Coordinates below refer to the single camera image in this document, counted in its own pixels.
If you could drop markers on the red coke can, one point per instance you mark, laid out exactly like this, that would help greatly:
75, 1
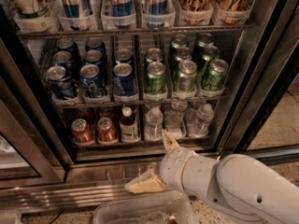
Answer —
106, 131
83, 135

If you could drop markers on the stainless steel display fridge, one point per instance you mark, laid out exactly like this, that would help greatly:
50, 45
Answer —
45, 170

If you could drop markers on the blue pepsi can front middle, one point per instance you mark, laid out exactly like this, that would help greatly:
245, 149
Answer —
92, 81

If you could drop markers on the red bull can left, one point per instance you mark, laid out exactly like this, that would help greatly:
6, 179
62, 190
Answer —
77, 8

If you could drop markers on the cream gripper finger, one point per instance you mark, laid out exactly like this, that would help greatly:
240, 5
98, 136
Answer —
169, 141
147, 182

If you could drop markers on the clear water bottle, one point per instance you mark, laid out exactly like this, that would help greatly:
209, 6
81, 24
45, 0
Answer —
199, 120
153, 127

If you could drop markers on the clear water bottle left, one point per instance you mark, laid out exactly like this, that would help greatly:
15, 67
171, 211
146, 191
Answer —
153, 127

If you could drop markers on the blue pepsi can front left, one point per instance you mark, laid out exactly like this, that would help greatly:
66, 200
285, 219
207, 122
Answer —
61, 83

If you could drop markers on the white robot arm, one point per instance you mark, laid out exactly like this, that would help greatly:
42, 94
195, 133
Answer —
242, 188

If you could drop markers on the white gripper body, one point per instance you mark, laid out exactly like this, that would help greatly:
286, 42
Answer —
172, 169

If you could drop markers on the clear plastic bin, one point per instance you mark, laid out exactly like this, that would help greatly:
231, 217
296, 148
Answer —
154, 208

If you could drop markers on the blue pepsi can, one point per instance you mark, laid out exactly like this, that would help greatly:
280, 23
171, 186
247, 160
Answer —
94, 56
123, 56
92, 81
61, 83
65, 59
123, 79

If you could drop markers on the clear water bottle right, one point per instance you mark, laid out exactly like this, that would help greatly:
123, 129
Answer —
199, 120

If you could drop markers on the green can front middle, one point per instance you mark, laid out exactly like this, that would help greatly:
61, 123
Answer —
185, 76

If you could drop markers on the green can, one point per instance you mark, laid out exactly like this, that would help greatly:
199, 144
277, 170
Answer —
185, 76
182, 54
215, 75
153, 55
155, 78
208, 53

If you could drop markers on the blue pepsi can front right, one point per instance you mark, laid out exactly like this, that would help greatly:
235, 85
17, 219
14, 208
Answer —
123, 79

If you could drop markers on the green can front right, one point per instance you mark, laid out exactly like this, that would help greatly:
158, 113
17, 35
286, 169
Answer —
215, 75

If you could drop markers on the brown drink bottle white cap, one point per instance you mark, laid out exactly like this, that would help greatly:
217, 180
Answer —
128, 124

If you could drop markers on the green can front left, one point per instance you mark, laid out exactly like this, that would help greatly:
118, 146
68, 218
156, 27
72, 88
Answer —
155, 78

